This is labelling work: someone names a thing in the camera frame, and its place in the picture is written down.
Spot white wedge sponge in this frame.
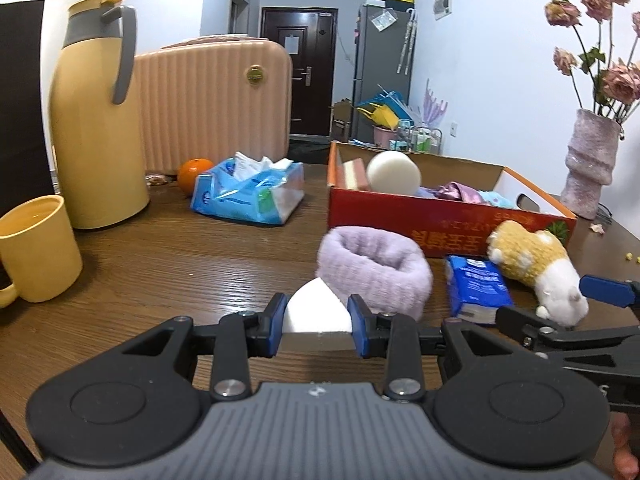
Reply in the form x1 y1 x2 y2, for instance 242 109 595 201
282 276 353 335

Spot pink satin hair bonnet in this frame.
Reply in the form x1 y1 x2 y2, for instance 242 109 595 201
434 181 485 205

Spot grey refrigerator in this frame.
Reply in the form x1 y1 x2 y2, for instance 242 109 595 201
352 2 417 128

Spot yellow mug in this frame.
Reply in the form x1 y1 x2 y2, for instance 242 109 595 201
0 194 84 309

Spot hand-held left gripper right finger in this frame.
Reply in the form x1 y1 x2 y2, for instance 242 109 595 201
348 294 506 402

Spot blue and yellow bags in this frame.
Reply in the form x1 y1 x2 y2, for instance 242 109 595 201
356 89 413 128

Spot purple fluffy headband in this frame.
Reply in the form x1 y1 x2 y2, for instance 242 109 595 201
316 226 434 322

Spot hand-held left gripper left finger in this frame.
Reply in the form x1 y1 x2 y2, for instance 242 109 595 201
122 294 288 402

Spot dark brown entrance door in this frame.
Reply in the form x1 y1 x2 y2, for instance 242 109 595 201
260 6 337 137

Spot open brown carton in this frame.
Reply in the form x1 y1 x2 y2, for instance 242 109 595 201
331 99 357 142

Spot black paper bag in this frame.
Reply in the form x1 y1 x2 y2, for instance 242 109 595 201
0 0 56 218

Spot yellow thermos jug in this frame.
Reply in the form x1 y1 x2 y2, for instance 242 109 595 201
49 0 152 231

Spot folded white umbrella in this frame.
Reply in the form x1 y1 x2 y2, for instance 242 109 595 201
397 8 418 75

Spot yellow white plush toy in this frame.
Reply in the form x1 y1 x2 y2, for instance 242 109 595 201
486 220 590 328

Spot pink layered sponge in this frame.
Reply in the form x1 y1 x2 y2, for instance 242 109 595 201
336 157 373 192

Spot pink ribbed suitcase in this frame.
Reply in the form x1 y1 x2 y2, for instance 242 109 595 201
132 34 293 171

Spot person's right hand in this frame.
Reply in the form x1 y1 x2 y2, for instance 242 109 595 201
611 410 640 480

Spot blue plush toy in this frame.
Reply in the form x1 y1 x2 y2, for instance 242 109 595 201
480 190 521 209

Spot small pocket tissue packet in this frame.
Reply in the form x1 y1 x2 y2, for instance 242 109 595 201
444 254 516 323

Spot blue tissue pack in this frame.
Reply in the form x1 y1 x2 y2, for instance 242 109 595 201
190 151 306 226

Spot white round sponge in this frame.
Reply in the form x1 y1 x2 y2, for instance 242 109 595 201
366 151 422 197

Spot dried pink rose bouquet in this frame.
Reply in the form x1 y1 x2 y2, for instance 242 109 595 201
544 0 640 123

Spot pink textured vase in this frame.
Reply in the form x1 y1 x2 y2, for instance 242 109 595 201
560 108 623 220

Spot purple wall decoration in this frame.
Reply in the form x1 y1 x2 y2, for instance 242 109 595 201
422 79 448 128

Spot pink bucket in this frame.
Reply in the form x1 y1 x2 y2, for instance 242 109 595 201
372 125 400 150

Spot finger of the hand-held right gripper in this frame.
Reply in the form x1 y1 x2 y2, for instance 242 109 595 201
495 306 640 356
579 274 640 309

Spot orange fruit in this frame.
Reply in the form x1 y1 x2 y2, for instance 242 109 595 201
177 157 215 196

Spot wire cart with bottles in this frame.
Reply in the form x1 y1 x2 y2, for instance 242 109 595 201
395 127 443 155

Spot red orange cardboard box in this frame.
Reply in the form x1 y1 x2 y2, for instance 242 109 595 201
327 141 578 261

